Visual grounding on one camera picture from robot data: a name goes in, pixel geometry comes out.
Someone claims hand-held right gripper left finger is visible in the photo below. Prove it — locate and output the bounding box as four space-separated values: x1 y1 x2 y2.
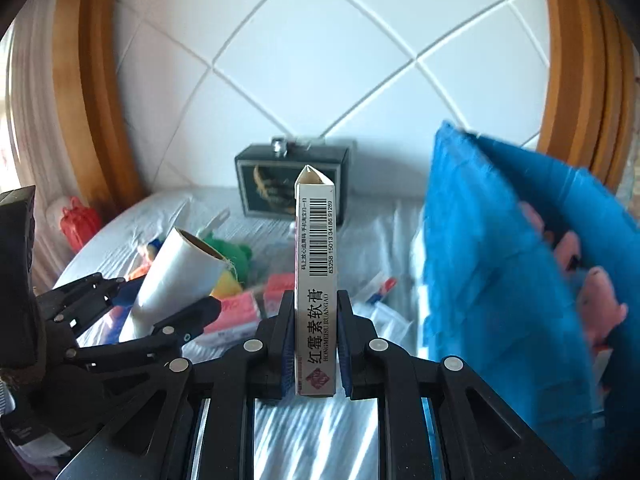
57 289 297 480

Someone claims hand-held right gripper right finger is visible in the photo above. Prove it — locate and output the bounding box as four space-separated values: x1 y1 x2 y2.
336 289 576 480

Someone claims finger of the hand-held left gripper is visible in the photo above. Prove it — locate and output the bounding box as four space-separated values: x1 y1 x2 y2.
37 272 149 323
60 295 223 363

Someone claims white paper roll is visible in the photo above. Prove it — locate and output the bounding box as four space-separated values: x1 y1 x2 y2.
120 226 230 346

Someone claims white medicine box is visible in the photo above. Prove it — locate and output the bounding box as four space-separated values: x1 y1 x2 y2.
294 165 337 399

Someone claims blue fabric storage bag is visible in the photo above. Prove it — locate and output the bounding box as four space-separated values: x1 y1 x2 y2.
410 120 640 480

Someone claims large pink tissue packet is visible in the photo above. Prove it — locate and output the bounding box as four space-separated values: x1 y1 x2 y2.
202 292 262 349

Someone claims yellow soft toy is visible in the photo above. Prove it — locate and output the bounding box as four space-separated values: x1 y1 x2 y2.
210 269 244 302

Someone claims small pink tissue packet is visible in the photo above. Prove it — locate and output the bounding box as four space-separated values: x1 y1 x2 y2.
264 274 297 312

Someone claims green plush toy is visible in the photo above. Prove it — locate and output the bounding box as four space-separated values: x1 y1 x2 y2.
197 230 253 282

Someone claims red bag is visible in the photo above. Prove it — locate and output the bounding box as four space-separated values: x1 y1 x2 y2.
60 197 102 254

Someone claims white striped bedsheet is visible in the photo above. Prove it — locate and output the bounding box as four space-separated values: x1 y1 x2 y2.
50 185 438 480

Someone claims black gift box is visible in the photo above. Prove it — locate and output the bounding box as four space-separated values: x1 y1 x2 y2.
235 144 351 227

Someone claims small pink pig plush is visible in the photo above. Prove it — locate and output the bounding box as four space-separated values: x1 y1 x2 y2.
520 202 582 274

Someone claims large pink pig plush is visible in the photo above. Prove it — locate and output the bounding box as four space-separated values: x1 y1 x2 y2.
575 266 629 349

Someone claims white padded wooden headboard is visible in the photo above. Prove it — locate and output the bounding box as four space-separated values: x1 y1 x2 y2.
50 0 640 221

